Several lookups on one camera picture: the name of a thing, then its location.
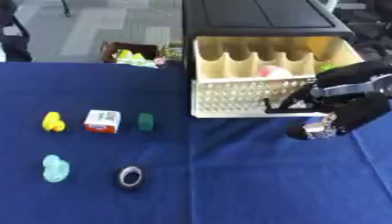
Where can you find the green block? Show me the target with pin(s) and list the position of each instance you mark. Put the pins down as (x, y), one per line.
(145, 121)

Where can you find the yellow rubber duck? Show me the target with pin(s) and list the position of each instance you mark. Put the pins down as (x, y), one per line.
(53, 122)

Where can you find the pink and white ball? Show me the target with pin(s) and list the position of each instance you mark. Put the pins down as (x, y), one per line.
(274, 72)

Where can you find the brown cardboard box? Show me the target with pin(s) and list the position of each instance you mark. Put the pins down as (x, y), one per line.
(130, 54)

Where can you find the black cabinet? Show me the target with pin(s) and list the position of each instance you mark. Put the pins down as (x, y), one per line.
(265, 14)

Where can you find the green toy in drawer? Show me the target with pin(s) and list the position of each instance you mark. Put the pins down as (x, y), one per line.
(326, 67)

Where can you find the black tape roll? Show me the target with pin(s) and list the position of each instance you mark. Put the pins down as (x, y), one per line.
(130, 177)

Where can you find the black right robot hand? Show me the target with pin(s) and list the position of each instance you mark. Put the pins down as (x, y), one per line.
(352, 112)

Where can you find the pale compartment drawer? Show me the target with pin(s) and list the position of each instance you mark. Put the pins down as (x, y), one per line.
(240, 96)

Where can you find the white and orange small box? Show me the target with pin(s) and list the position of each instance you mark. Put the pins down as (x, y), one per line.
(102, 121)

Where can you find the black chair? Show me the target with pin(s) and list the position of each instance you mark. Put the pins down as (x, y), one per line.
(13, 32)

